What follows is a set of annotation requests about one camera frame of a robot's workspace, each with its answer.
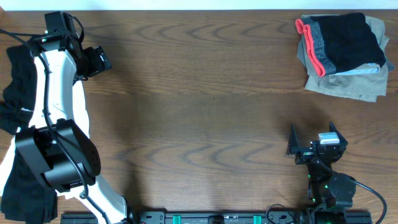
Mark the black garment with white logo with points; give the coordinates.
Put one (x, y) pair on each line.
(23, 198)

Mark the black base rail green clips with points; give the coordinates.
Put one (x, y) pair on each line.
(252, 218)

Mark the black leggings grey red waistband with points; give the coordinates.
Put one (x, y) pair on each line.
(338, 44)

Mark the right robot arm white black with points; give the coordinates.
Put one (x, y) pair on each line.
(326, 186)

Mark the folded khaki trousers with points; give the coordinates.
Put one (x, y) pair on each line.
(365, 83)

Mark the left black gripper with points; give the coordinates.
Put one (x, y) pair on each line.
(96, 65)

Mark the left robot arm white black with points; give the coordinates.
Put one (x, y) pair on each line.
(56, 146)

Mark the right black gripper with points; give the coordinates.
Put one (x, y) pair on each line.
(303, 157)

